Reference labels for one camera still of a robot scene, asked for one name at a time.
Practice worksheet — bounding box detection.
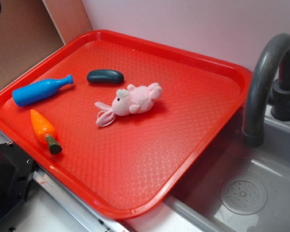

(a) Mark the grey toy sink basin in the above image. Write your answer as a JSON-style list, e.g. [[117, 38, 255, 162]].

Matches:
[[165, 111, 290, 232]]

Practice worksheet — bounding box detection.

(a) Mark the pink plush bunny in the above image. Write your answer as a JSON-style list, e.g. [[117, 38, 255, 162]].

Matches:
[[95, 83, 163, 127]]

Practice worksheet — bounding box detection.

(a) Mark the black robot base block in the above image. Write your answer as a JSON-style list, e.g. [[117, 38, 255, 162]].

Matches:
[[0, 143, 36, 223]]

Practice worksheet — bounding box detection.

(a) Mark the grey toy faucet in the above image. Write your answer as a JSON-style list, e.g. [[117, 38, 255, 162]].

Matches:
[[242, 33, 290, 147]]

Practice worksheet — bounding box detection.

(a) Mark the orange toy carrot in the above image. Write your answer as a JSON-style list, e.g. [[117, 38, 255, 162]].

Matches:
[[30, 109, 62, 155]]

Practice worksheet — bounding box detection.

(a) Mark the dark green toy cucumber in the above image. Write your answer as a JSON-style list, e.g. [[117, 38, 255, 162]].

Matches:
[[87, 69, 124, 84]]

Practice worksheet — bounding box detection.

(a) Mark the brown cardboard panel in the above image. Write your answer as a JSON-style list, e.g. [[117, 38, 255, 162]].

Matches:
[[0, 0, 92, 90]]

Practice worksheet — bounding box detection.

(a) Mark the blue toy bottle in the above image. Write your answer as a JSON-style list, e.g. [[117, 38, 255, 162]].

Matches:
[[12, 75, 74, 107]]

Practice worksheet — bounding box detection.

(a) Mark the red plastic tray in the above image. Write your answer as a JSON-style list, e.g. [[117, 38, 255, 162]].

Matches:
[[0, 30, 251, 219]]

